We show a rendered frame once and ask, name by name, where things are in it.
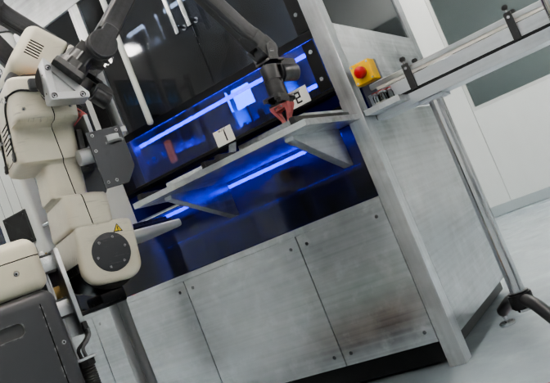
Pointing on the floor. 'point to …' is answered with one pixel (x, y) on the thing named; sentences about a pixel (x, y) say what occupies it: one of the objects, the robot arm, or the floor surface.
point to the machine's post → (380, 169)
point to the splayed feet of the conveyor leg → (523, 300)
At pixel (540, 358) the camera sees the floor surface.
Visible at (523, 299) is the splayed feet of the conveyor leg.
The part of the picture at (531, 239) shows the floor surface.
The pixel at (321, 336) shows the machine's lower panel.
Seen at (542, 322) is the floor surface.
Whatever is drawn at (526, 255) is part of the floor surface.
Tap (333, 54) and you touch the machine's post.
